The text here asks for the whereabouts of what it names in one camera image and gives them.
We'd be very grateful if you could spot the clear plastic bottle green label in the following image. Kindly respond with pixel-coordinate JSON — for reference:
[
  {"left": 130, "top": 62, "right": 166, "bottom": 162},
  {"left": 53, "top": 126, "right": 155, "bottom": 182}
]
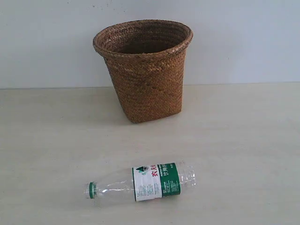
[{"left": 84, "top": 161, "right": 196, "bottom": 205}]

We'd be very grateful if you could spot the brown woven wicker basket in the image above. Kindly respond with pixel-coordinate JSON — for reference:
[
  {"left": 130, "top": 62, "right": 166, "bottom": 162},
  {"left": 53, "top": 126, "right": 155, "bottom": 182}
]
[{"left": 92, "top": 20, "right": 193, "bottom": 123}]

